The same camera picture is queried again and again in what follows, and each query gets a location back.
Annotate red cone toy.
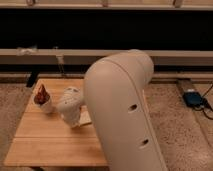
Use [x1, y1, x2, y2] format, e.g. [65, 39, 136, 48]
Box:
[33, 84, 54, 114]

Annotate wooden table board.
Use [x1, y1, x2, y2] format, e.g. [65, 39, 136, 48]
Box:
[4, 79, 107, 167]

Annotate black cable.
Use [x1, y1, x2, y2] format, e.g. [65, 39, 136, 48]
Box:
[194, 83, 213, 120]

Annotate blue box device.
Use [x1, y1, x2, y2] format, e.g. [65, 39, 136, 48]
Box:
[183, 90, 203, 107]

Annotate grey metal rail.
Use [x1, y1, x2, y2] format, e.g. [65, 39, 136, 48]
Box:
[0, 48, 213, 66]

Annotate beige eraser block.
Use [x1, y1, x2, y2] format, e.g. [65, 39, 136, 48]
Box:
[79, 111, 92, 126]

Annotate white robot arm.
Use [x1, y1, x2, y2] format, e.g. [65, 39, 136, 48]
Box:
[57, 50, 168, 171]

